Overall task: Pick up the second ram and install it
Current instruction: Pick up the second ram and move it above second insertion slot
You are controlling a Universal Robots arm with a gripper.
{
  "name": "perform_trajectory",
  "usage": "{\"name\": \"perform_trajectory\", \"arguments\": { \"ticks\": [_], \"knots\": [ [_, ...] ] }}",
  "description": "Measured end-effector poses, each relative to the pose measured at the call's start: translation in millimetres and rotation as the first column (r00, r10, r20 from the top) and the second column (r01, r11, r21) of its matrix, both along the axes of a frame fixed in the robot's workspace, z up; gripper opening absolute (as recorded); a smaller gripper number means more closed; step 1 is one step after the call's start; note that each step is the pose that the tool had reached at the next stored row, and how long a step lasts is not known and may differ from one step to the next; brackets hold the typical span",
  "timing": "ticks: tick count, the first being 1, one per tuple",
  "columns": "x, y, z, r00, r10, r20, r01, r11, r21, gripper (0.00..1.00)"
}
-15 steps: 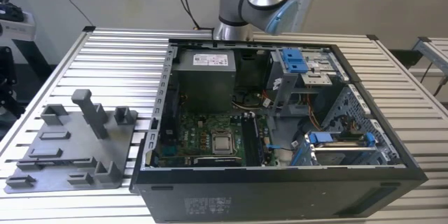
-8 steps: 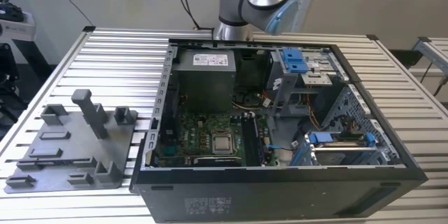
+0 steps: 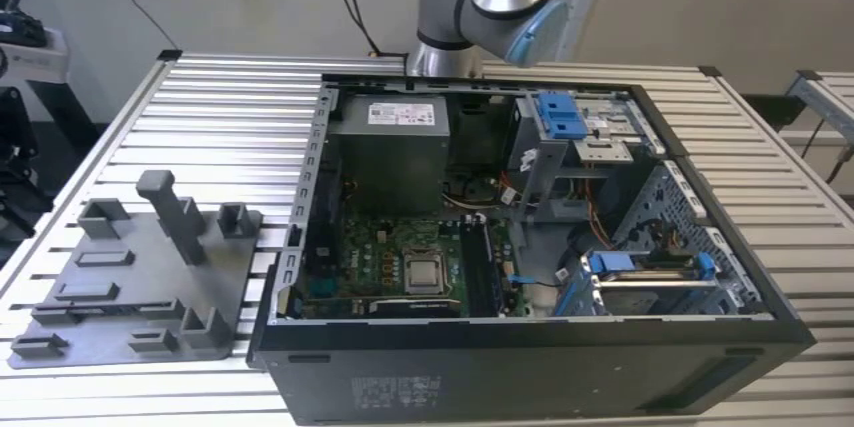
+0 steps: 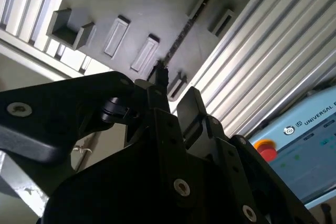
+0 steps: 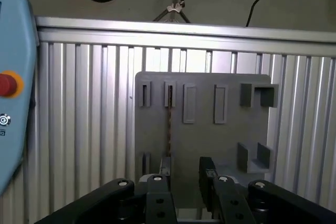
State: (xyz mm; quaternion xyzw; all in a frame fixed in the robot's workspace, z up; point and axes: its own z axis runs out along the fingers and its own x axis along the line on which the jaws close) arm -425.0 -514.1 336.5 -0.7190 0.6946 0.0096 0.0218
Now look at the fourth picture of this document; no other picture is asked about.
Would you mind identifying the RAM stick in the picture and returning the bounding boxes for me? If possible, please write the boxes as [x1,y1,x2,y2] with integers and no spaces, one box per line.
[157,0,209,70]

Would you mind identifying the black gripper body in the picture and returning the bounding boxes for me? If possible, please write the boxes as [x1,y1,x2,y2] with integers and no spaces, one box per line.
[38,139,237,224]

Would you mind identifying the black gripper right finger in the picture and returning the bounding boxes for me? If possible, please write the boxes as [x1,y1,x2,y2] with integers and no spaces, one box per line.
[176,86,320,224]

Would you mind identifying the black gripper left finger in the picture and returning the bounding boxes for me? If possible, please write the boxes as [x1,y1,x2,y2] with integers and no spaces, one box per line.
[0,63,192,207]

